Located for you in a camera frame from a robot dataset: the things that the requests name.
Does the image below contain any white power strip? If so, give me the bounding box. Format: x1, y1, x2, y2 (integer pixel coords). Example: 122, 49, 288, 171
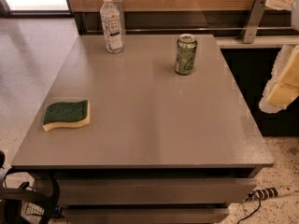
245, 186, 295, 203

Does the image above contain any green soda can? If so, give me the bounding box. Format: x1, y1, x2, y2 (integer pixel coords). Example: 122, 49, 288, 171
175, 34, 197, 75

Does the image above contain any green and yellow sponge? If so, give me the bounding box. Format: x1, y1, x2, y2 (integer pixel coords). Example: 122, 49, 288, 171
43, 100, 90, 132

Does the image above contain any metal wall bracket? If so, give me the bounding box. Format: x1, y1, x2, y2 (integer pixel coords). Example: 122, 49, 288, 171
240, 0, 266, 44

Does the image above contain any black power cable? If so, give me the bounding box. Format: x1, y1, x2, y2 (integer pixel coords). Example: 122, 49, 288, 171
236, 197, 262, 224

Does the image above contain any black chair frame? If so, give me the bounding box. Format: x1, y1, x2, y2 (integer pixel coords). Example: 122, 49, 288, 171
0, 150, 60, 224

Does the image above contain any clear plastic water bottle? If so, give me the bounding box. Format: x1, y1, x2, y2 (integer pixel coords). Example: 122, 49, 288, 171
100, 0, 123, 54

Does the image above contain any grey lower drawer front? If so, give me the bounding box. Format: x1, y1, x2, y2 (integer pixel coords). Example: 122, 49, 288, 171
64, 208, 229, 224

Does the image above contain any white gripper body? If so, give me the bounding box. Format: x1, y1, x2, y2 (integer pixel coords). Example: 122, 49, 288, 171
291, 0, 299, 31

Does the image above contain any metal wall rail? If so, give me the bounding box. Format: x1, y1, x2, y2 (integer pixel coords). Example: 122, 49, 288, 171
87, 25, 293, 34

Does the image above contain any grey drawer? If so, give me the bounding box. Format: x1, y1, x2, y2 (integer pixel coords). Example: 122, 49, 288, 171
64, 208, 229, 224
58, 178, 256, 205

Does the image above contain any grey upper drawer front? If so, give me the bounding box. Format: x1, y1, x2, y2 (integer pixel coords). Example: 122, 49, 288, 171
58, 178, 256, 205

